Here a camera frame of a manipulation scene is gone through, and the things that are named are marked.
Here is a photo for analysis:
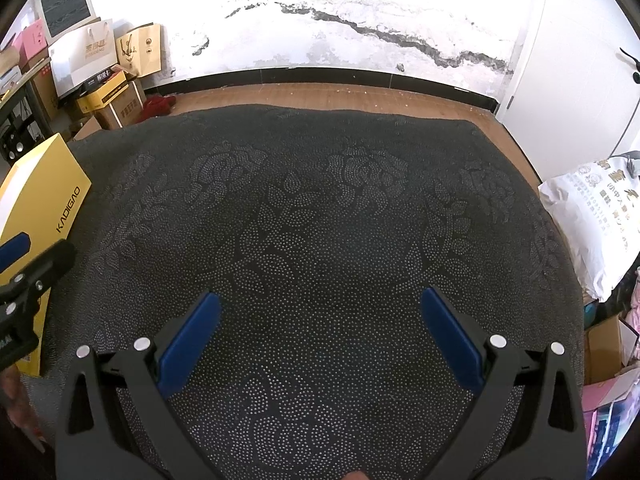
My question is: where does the white door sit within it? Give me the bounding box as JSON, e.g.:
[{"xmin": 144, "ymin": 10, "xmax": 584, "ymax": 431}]
[{"xmin": 495, "ymin": 0, "xmax": 640, "ymax": 186}]

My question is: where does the black door handle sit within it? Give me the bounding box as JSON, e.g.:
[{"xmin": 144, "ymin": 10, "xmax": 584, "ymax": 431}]
[{"xmin": 619, "ymin": 47, "xmax": 640, "ymax": 85}]

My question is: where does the yellow cardboard box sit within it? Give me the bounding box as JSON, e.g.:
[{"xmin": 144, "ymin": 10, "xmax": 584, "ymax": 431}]
[{"xmin": 75, "ymin": 71, "xmax": 146, "ymax": 128}]

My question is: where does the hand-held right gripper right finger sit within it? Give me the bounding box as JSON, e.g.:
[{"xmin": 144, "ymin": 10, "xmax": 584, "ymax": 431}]
[{"xmin": 421, "ymin": 287, "xmax": 587, "ymax": 480}]

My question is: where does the brown paper bag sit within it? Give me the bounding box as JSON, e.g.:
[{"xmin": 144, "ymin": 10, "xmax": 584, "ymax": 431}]
[{"xmin": 115, "ymin": 22, "xmax": 163, "ymax": 78}]

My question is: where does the pink box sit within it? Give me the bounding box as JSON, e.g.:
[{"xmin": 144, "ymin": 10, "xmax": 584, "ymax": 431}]
[{"xmin": 12, "ymin": 19, "xmax": 48, "ymax": 68}]

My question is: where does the red cloth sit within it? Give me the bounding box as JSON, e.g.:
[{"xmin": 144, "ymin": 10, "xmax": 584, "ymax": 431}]
[{"xmin": 142, "ymin": 94, "xmax": 177, "ymax": 120}]

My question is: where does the yellow jewelry box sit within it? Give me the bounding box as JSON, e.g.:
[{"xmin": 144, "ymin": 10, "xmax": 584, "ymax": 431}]
[{"xmin": 0, "ymin": 132, "xmax": 92, "ymax": 376}]

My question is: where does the white printed sack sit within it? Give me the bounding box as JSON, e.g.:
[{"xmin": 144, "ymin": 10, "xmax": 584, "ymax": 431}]
[{"xmin": 537, "ymin": 152, "xmax": 640, "ymax": 303}]

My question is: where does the white paper bag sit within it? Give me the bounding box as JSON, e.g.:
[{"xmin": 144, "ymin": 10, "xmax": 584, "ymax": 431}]
[{"xmin": 47, "ymin": 19, "xmax": 118, "ymax": 98}]

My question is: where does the white framed monitor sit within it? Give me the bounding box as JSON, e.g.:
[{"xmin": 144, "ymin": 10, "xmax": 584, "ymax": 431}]
[{"xmin": 37, "ymin": 0, "xmax": 97, "ymax": 46}]

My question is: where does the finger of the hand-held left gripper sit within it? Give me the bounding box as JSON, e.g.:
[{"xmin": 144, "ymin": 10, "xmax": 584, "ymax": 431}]
[
  {"xmin": 0, "ymin": 232, "xmax": 34, "ymax": 275},
  {"xmin": 0, "ymin": 239, "xmax": 77, "ymax": 321}
]

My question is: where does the open cardboard box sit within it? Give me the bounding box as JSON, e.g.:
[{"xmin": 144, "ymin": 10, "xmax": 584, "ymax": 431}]
[{"xmin": 582, "ymin": 310, "xmax": 637, "ymax": 386}]

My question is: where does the pink printed package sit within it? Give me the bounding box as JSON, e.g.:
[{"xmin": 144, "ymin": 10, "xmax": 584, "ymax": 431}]
[{"xmin": 584, "ymin": 367, "xmax": 640, "ymax": 478}]

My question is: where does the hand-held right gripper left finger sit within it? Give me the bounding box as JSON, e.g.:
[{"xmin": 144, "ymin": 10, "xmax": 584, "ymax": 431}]
[{"xmin": 55, "ymin": 290, "xmax": 223, "ymax": 480}]

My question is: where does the person's left hand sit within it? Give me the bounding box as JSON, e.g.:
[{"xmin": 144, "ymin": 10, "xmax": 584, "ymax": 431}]
[{"xmin": 0, "ymin": 367, "xmax": 43, "ymax": 443}]

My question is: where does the black shelf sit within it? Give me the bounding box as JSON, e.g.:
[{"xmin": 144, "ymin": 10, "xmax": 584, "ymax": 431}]
[{"xmin": 0, "ymin": 80, "xmax": 56, "ymax": 161}]

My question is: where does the dark dotted floral cloth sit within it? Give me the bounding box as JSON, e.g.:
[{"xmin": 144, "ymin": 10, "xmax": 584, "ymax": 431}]
[{"xmin": 22, "ymin": 104, "xmax": 586, "ymax": 480}]

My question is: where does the brown cardboard box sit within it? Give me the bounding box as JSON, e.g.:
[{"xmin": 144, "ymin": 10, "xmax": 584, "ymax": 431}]
[{"xmin": 30, "ymin": 67, "xmax": 61, "ymax": 121}]

